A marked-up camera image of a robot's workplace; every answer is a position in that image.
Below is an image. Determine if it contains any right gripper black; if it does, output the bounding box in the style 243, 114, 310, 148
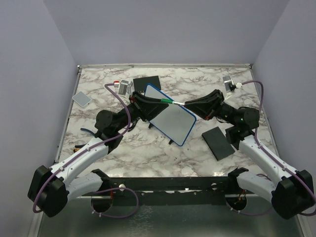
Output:
185, 89, 238, 126

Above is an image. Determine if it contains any blue framed whiteboard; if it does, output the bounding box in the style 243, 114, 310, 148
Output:
144, 83, 197, 147

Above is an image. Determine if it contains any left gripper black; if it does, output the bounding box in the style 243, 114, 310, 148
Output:
115, 90, 169, 132

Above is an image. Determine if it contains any black rectangular block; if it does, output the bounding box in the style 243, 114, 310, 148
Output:
202, 127, 235, 161

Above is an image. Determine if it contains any green marker cap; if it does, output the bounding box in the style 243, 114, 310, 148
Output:
160, 99, 173, 104

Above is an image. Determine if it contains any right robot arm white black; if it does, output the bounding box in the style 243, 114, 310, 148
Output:
184, 89, 316, 219

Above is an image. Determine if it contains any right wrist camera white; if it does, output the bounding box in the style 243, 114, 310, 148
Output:
223, 76, 242, 92

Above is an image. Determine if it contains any small white square device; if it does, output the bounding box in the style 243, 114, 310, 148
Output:
72, 91, 92, 108

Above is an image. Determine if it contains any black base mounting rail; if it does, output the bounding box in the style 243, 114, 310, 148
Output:
110, 176, 242, 206

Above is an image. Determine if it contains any black network switch box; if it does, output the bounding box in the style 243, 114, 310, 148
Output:
133, 76, 161, 93

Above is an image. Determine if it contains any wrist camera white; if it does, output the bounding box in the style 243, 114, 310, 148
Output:
114, 80, 133, 96
223, 76, 242, 92

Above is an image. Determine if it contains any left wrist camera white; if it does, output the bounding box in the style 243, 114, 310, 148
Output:
114, 80, 133, 96

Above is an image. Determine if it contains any white marker pen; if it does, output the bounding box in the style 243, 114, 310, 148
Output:
172, 101, 185, 106

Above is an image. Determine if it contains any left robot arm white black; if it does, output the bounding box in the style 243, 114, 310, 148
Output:
27, 92, 168, 217

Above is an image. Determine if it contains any orange handled screwdriver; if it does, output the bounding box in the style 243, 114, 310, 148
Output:
73, 145, 84, 153

